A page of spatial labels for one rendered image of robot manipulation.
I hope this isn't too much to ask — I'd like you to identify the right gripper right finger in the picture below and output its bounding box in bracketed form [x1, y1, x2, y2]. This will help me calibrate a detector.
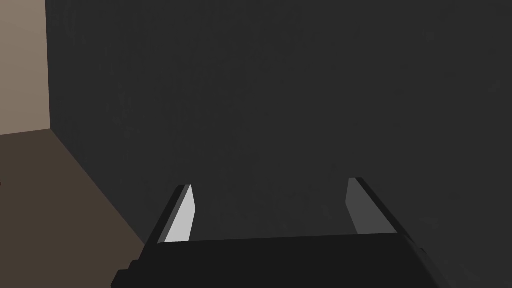
[345, 177, 405, 236]

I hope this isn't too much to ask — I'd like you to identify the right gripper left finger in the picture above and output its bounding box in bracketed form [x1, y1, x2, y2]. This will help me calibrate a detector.
[146, 184, 197, 245]

